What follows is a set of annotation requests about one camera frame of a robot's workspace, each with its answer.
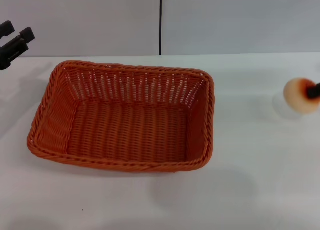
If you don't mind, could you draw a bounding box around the orange woven plastic basket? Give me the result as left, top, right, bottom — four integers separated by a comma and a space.
26, 60, 216, 173

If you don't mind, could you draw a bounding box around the round bun with orange centre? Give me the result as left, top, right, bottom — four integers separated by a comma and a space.
283, 76, 320, 114

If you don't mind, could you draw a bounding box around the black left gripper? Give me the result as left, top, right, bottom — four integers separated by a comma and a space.
0, 20, 36, 71

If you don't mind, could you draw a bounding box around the black vertical wall strip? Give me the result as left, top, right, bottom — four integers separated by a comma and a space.
158, 0, 164, 57

